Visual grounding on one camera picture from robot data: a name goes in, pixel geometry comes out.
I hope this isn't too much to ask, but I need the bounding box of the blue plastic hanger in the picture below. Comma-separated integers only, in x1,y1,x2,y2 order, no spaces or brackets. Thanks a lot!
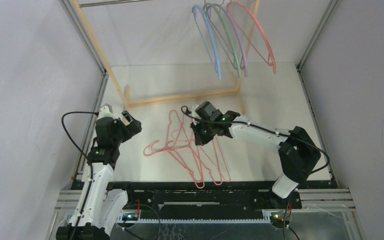
191,4,222,80

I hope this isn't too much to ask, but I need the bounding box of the pink wire hanger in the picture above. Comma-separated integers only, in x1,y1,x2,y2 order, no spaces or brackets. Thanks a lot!
178,135,232,183
142,109,206,190
148,109,231,190
172,132,228,186

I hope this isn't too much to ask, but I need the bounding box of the purple plastic hanger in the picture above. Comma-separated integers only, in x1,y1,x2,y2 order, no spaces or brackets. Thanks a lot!
205,3,248,78

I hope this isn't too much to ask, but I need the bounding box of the green plastic hanger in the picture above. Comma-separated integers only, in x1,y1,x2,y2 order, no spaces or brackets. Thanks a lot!
203,3,242,78

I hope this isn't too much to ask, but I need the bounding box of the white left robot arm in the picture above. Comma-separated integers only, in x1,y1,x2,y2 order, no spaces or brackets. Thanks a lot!
55,106,142,240

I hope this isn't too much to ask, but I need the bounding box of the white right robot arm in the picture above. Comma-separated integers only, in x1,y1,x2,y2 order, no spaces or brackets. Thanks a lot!
181,101,324,208

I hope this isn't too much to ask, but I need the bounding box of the pink hanger on rod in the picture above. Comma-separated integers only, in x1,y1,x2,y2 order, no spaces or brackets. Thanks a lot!
226,0,277,74

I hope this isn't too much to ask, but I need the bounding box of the metal hanging rod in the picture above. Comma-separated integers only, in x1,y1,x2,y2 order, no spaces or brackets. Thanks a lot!
78,0,150,8

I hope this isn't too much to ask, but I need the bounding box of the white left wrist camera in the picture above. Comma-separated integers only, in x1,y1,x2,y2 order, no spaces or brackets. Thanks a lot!
97,103,115,120

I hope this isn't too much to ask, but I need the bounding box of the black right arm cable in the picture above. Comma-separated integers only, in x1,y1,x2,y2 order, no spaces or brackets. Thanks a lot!
180,105,331,240

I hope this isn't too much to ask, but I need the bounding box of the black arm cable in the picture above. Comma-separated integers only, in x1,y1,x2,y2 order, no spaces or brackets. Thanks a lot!
61,111,99,240
180,105,331,240

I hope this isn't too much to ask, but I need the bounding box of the wooden hanger rack frame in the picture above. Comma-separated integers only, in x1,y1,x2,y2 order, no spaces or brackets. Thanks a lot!
69,0,252,113

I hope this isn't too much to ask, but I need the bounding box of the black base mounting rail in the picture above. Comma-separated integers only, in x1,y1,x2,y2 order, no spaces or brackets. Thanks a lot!
103,181,348,222

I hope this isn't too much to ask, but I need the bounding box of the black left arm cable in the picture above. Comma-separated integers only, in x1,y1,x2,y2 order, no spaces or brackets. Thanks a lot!
61,111,99,240

